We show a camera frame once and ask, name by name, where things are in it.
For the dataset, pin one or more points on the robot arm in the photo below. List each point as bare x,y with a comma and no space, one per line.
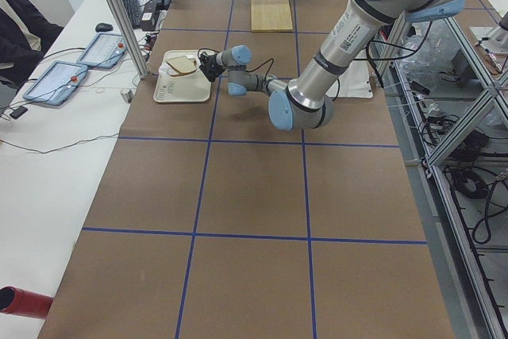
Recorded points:
303,103

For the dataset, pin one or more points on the wooden cutting board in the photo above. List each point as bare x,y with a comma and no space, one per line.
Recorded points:
271,16

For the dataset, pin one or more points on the blue teach pendant near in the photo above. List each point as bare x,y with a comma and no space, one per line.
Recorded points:
57,83

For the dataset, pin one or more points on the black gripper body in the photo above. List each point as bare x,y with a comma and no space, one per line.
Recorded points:
211,63

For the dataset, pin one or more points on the seated person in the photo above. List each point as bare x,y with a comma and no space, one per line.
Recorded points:
26,36

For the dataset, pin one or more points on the bread slice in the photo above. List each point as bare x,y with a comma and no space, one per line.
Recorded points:
182,65

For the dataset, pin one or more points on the white round plate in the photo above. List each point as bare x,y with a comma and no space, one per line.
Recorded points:
167,70

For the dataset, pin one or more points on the black computer mouse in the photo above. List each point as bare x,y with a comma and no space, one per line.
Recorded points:
103,27

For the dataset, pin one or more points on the aluminium frame post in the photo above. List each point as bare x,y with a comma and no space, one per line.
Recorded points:
120,16

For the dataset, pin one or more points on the cream bear serving tray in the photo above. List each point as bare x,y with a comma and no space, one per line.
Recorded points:
189,88

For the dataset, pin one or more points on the red cylinder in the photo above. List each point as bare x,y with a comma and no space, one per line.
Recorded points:
24,303

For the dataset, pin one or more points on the blue teach pendant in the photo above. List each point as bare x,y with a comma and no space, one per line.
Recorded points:
104,51
57,83

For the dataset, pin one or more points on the blue teach pendant far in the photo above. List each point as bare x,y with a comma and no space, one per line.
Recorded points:
104,51

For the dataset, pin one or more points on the small metal cylinder weight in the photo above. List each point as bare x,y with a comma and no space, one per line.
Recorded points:
127,95

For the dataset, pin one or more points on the black keyboard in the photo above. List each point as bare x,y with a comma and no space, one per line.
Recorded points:
133,10

